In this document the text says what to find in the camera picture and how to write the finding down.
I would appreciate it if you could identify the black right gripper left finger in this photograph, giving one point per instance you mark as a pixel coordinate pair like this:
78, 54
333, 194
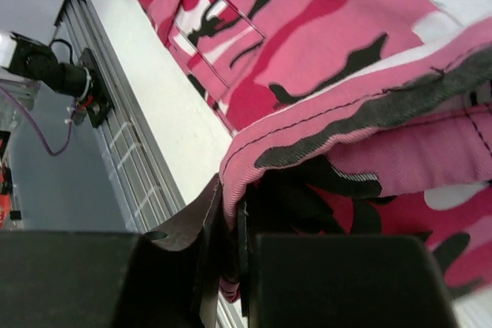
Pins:
81, 279

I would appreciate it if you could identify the aluminium table frame rails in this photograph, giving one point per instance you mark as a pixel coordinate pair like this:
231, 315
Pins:
148, 196

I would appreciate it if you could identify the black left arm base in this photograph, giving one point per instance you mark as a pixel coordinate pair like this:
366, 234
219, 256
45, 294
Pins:
97, 104

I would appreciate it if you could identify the pink camouflage trousers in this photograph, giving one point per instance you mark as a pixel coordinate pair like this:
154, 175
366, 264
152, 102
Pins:
350, 116

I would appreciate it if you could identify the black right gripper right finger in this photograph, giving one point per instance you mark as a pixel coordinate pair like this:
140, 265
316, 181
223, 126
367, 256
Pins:
319, 280

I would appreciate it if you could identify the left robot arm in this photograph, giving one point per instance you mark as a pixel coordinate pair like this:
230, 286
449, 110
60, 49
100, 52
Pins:
28, 58

